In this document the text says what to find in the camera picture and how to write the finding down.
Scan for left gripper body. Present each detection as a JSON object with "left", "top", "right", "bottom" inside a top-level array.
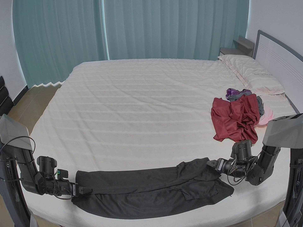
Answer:
[{"left": 58, "top": 181, "right": 81, "bottom": 197}]

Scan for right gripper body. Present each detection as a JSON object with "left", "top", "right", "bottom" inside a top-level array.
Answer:
[{"left": 216, "top": 158, "right": 234, "bottom": 175}]

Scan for black trousers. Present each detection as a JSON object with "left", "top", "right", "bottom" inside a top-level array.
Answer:
[{"left": 71, "top": 157, "right": 235, "bottom": 218}]

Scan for bed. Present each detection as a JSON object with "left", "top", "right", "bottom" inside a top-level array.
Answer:
[{"left": 22, "top": 30, "right": 303, "bottom": 227}]

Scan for dark red shirt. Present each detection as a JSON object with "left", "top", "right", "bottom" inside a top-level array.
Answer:
[{"left": 211, "top": 95, "right": 261, "bottom": 144}]

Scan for pink garment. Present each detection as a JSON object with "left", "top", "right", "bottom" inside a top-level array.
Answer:
[{"left": 258, "top": 104, "right": 275, "bottom": 126}]

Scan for grey garment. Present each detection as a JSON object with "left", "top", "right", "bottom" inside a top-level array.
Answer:
[{"left": 237, "top": 90, "right": 264, "bottom": 118}]

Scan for purple garment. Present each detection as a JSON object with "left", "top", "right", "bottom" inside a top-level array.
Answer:
[{"left": 226, "top": 88, "right": 251, "bottom": 102}]

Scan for cream pillow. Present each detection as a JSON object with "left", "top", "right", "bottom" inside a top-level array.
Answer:
[{"left": 217, "top": 54, "right": 286, "bottom": 96}]

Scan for black low cabinet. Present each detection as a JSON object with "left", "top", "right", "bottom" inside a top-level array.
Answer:
[{"left": 0, "top": 76, "right": 14, "bottom": 114}]

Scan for grey bedside table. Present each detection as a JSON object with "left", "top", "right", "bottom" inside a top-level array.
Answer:
[{"left": 218, "top": 35, "right": 255, "bottom": 57}]

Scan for blue-green curtain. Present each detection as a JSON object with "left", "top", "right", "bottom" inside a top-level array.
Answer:
[
  {"left": 104, "top": 0, "right": 250, "bottom": 61},
  {"left": 13, "top": 0, "right": 110, "bottom": 88}
]

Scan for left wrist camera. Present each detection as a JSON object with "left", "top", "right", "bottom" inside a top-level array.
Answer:
[{"left": 55, "top": 169, "right": 69, "bottom": 182}]

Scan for black cable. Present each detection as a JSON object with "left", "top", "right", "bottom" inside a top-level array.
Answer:
[{"left": 3, "top": 136, "right": 36, "bottom": 161}]

